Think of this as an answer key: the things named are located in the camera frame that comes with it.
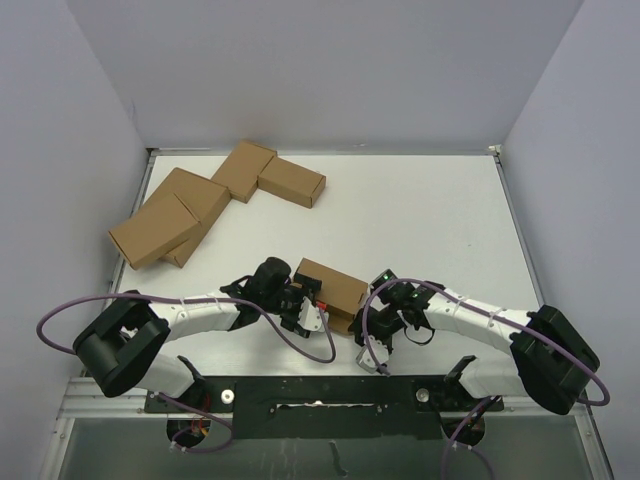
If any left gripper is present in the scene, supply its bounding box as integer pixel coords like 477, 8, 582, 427
262, 275, 321, 329

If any cardboard box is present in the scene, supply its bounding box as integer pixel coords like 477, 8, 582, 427
258, 156, 326, 209
140, 168, 231, 268
211, 140, 277, 203
108, 193, 200, 270
296, 258, 369, 336

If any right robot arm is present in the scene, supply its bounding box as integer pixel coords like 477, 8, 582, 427
349, 270, 604, 415

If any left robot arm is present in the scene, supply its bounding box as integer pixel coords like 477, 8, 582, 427
73, 257, 323, 411

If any folded cardboard box front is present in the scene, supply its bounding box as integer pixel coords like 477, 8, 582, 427
108, 193, 200, 270

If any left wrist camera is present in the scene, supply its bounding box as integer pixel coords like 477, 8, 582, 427
298, 298, 326, 333

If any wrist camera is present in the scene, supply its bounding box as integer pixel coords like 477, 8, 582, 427
298, 298, 326, 333
355, 335, 393, 376

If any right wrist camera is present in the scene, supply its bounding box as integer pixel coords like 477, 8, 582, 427
355, 335, 393, 376

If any aluminium table frame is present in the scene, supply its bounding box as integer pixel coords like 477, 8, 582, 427
39, 145, 614, 480

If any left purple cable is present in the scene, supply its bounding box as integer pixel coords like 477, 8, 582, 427
37, 293, 337, 454

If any purple cable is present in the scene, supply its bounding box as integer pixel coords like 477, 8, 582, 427
360, 279, 612, 480
37, 293, 337, 454

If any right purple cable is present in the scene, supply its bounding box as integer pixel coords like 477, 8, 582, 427
360, 279, 612, 480

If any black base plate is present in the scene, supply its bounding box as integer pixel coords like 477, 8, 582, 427
144, 357, 506, 449

